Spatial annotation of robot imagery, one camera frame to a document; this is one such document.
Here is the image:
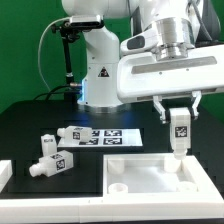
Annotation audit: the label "grey camera cable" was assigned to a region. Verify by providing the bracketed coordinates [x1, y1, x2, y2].
[37, 17, 72, 93]

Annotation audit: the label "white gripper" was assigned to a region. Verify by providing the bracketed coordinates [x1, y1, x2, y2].
[117, 45, 224, 124]

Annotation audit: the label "white block left edge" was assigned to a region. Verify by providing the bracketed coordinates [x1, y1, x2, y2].
[0, 160, 13, 193]

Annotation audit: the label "black cables on table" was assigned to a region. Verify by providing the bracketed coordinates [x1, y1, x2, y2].
[33, 83, 82, 102]

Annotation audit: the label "camera on black stand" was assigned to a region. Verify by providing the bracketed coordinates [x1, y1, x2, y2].
[46, 15, 104, 102]

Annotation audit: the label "white marker sheet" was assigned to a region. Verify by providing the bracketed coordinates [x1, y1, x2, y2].
[58, 129, 143, 148]

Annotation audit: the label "white L-shaped fence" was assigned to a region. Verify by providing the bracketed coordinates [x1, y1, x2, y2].
[0, 155, 224, 224]

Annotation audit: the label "white square tabletop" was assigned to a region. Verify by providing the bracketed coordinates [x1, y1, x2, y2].
[103, 153, 224, 203]

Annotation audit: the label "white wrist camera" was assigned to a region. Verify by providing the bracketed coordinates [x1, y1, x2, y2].
[120, 28, 158, 55]

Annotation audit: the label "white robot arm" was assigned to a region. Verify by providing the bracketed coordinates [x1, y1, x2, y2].
[61, 0, 224, 122]

